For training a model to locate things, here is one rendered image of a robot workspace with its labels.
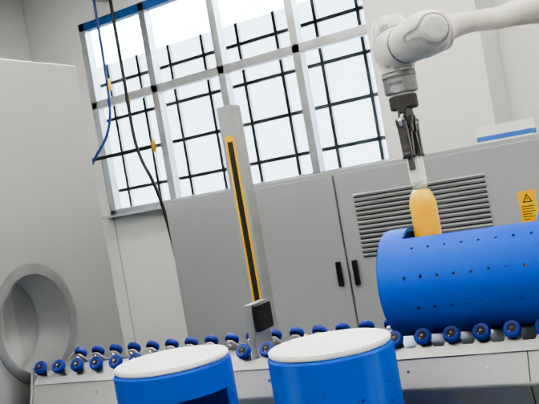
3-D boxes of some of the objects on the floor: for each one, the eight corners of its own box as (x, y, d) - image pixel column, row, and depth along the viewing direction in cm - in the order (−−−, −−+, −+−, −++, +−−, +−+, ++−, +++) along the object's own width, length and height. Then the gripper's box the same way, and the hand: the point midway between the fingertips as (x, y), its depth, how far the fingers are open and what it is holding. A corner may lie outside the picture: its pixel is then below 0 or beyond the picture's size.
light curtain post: (310, 599, 289) (224, 108, 288) (326, 600, 286) (240, 104, 285) (302, 608, 284) (216, 107, 282) (319, 610, 281) (231, 104, 280)
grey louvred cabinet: (261, 430, 511) (220, 192, 510) (640, 435, 391) (587, 126, 390) (205, 462, 466) (160, 202, 465) (615, 478, 346) (556, 129, 345)
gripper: (398, 98, 232) (415, 183, 232) (378, 96, 217) (395, 187, 217) (424, 92, 229) (441, 179, 228) (406, 90, 214) (423, 182, 214)
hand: (416, 170), depth 223 cm, fingers closed on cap, 4 cm apart
